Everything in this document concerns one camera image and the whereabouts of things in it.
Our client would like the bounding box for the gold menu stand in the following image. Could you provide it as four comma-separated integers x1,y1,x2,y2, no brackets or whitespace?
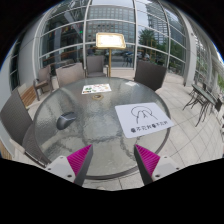
95,32,127,78

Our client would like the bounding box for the grey wicker chair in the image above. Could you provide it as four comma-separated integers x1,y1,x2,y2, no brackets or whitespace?
33,64,54,101
133,59,168,92
0,88,51,168
54,62,86,88
85,54,109,79

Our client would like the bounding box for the dark folding table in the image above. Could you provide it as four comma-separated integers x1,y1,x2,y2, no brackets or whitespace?
182,83,218,128

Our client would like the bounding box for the wooden slatted bench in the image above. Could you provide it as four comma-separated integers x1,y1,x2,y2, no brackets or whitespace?
18,83,38,108

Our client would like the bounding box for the colourful picture menu card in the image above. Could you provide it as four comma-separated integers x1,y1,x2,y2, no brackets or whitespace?
81,83,112,95

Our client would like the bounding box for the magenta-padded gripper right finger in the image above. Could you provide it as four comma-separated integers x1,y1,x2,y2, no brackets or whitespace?
133,143,183,186

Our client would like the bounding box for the dark grey computer mouse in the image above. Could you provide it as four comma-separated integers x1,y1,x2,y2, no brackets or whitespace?
56,111,78,131

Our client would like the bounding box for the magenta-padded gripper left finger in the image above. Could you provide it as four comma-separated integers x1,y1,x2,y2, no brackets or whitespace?
44,143,94,187

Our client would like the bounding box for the white printed mouse pad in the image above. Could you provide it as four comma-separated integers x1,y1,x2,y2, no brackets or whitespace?
114,102,175,139

